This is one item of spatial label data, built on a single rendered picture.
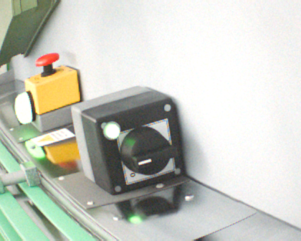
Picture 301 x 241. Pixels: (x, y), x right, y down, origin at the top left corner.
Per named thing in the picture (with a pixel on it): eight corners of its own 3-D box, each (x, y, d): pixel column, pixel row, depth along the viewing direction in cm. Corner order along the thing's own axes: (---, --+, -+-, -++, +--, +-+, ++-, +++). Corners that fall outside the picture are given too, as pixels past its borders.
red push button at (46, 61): (34, 79, 111) (32, 58, 111) (56, 71, 113) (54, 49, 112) (40, 83, 108) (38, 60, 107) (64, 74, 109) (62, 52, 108)
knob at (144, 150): (167, 165, 84) (183, 173, 81) (125, 178, 82) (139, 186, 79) (160, 120, 83) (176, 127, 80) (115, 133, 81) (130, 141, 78)
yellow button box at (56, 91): (71, 110, 117) (30, 123, 114) (64, 60, 115) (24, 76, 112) (87, 119, 111) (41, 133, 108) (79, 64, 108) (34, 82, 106)
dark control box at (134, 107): (155, 157, 92) (84, 176, 89) (142, 82, 90) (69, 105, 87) (190, 175, 85) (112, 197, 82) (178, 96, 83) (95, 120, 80)
